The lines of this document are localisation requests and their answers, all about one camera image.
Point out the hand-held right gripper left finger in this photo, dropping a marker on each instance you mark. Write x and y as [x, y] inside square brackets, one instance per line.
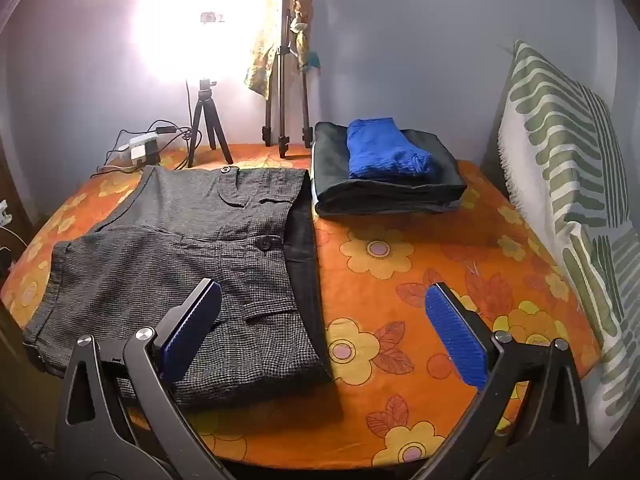
[192, 332]

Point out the phone on light holder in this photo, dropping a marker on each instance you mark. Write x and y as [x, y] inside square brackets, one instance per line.
[209, 18]

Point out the folded blue cloth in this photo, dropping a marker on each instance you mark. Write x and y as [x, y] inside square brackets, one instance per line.
[380, 150]

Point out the tall black tripod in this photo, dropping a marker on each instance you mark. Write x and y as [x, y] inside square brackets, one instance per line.
[284, 20]

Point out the folded light grey cloth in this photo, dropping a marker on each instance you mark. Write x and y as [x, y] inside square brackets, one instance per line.
[315, 193]

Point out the white wall plug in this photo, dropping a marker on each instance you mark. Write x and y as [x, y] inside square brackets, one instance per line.
[5, 212]

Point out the black pants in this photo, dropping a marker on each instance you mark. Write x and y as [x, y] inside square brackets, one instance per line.
[302, 230]

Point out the small black tripod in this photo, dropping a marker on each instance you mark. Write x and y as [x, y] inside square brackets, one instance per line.
[205, 97]

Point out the grey checked pants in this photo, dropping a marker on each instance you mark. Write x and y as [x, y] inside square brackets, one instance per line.
[175, 240]

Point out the green striped white pillow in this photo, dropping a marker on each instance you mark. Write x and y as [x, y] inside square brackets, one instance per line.
[565, 185]

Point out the hanging patterned scarf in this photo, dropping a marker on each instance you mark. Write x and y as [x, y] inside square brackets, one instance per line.
[303, 45]

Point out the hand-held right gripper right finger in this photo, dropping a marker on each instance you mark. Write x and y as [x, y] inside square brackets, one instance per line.
[457, 337]

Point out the hanging yellow floral cloth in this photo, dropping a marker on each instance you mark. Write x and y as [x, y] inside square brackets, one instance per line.
[260, 72]

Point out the folded dark grey pants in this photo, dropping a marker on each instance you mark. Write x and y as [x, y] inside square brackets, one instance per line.
[380, 195]

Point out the white power strip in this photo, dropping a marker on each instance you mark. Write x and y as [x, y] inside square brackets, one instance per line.
[135, 142]

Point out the orange floral bedsheet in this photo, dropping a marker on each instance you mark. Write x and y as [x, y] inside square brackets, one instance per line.
[400, 260]

